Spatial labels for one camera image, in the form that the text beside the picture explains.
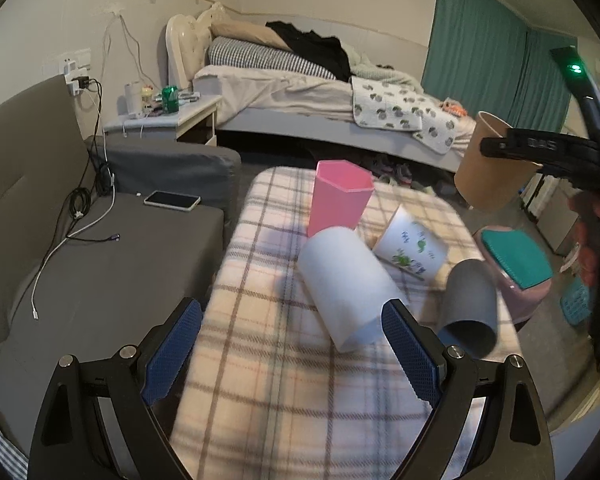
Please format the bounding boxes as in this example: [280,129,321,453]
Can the brown paper cup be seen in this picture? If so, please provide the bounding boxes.
[454,112,540,212]

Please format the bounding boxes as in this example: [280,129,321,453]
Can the grey cup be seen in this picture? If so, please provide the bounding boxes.
[437,259,498,359]

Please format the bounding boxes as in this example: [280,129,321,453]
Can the white cup green print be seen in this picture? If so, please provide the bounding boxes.
[373,206,449,282]

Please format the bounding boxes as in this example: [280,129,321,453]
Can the pink hexagonal cup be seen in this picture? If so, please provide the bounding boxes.
[307,160,375,237]

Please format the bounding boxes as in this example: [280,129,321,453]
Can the white paper cup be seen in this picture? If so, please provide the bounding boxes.
[298,226,408,353]

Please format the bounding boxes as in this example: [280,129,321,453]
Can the person's hand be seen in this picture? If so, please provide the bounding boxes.
[569,193,600,287]

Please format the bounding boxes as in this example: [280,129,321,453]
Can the blue laundry basket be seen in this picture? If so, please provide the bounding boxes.
[560,276,590,326]

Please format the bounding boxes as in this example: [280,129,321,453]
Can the purple stool teal cushion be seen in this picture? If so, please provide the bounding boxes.
[473,226,554,330]

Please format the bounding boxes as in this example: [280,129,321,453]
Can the teal curtain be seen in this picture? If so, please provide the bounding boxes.
[422,0,577,132]

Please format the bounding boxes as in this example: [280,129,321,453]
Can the bed with beige sheets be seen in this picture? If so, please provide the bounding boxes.
[165,2,476,171]

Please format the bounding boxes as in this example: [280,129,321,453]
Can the patterned white blanket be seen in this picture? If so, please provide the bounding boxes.
[351,76,460,155]

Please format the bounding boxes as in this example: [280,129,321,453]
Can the grey sofa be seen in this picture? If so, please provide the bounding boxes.
[0,77,241,451]

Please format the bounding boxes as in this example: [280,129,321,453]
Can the plaid blanket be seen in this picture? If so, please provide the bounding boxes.
[168,164,524,480]

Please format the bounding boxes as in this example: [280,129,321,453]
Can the black clothes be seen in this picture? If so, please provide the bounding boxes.
[266,21,352,82]

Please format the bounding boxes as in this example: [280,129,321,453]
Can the white smartphone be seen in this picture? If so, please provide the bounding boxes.
[144,191,201,212]

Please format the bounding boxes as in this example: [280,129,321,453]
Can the white bedside table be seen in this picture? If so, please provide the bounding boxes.
[104,96,221,146]

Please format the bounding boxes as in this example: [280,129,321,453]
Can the checkered pillow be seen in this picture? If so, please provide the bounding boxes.
[207,37,336,80]

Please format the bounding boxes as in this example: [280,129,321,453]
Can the white tumbler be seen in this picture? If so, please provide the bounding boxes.
[124,80,144,118]

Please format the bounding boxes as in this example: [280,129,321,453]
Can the green can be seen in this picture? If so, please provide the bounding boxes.
[161,86,179,114]

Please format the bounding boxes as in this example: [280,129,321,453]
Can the white charging cable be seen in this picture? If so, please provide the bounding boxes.
[30,134,118,321]

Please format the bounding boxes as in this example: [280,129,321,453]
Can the black cable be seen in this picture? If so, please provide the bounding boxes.
[66,77,122,244]

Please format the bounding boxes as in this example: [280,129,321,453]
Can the wall power outlet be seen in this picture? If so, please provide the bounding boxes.
[58,48,92,98]

